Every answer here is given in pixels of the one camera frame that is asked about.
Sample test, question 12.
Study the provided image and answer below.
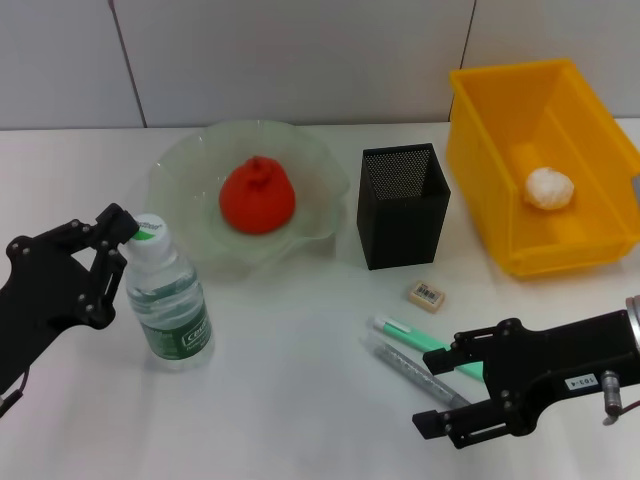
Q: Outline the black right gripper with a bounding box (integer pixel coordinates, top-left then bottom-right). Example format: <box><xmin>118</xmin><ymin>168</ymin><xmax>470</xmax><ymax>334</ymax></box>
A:
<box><xmin>412</xmin><ymin>309</ymin><xmax>640</xmax><ymax>450</ymax></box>

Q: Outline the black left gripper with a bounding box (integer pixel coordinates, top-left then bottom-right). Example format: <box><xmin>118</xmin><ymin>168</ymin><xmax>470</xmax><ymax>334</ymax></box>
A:
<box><xmin>0</xmin><ymin>202</ymin><xmax>140</xmax><ymax>399</ymax></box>

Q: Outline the mint green pen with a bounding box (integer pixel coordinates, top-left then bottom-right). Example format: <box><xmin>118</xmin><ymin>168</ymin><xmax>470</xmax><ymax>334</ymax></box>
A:
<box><xmin>369</xmin><ymin>314</ymin><xmax>486</xmax><ymax>384</ymax></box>

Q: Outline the clear water bottle green label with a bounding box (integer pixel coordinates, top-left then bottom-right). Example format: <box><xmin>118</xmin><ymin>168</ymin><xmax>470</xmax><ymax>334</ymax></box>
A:
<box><xmin>123</xmin><ymin>213</ymin><xmax>216</xmax><ymax>372</ymax></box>

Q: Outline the red-orange toy orange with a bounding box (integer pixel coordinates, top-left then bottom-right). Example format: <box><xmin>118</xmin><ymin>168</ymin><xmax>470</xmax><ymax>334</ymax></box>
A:
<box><xmin>218</xmin><ymin>155</ymin><xmax>296</xmax><ymax>235</ymax></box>

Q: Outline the white paper ball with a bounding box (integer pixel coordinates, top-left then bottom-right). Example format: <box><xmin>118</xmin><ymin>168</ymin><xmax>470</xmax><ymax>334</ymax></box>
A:
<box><xmin>524</xmin><ymin>167</ymin><xmax>575</xmax><ymax>211</ymax></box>

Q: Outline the grey marker pen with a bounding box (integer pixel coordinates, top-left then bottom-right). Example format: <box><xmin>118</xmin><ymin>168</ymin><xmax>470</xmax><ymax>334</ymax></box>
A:
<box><xmin>359</xmin><ymin>333</ymin><xmax>474</xmax><ymax>409</ymax></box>

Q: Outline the beige eraser with barcode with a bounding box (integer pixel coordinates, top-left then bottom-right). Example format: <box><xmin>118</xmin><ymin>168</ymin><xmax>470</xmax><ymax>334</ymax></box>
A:
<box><xmin>407</xmin><ymin>280</ymin><xmax>447</xmax><ymax>307</ymax></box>

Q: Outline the pale green glass fruit bowl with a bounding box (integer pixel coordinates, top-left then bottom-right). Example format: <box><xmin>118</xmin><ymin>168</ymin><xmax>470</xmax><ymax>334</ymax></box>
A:
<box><xmin>144</xmin><ymin>118</ymin><xmax>351</xmax><ymax>276</ymax></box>

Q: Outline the black mesh pen holder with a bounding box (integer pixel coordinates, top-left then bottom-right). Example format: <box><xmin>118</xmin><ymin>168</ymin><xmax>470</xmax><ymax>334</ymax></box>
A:
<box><xmin>355</xmin><ymin>143</ymin><xmax>452</xmax><ymax>271</ymax></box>

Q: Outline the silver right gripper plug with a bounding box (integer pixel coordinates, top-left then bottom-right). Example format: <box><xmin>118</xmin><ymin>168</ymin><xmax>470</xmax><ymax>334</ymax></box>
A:
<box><xmin>599</xmin><ymin>369</ymin><xmax>624</xmax><ymax>426</ymax></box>

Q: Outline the yellow plastic storage bin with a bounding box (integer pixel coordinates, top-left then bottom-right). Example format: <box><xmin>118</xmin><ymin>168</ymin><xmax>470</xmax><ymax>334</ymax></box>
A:
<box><xmin>445</xmin><ymin>58</ymin><xmax>640</xmax><ymax>279</ymax></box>

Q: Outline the thin left wrist cable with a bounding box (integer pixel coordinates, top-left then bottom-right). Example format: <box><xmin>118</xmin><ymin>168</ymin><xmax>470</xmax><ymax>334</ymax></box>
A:
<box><xmin>0</xmin><ymin>367</ymin><xmax>34</xmax><ymax>419</ymax></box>

